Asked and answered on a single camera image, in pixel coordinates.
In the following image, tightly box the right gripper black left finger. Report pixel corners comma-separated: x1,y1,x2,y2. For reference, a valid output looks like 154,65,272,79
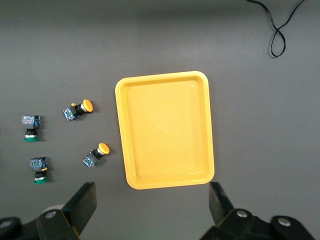
36,181,98,240

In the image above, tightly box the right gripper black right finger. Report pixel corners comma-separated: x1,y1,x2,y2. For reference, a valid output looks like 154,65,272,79
202,181,272,240

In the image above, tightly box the yellow mushroom push button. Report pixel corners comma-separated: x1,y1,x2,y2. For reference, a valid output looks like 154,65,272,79
82,142,111,169
61,98,94,122

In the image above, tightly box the yellow plastic tray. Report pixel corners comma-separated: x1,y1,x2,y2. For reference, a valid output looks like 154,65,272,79
114,70,216,191

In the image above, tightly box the green push button switch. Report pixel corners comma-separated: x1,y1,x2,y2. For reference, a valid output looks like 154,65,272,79
20,114,42,142
29,156,48,185

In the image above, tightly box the thin black loose cable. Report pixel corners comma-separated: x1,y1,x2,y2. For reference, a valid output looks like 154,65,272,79
246,0,307,59

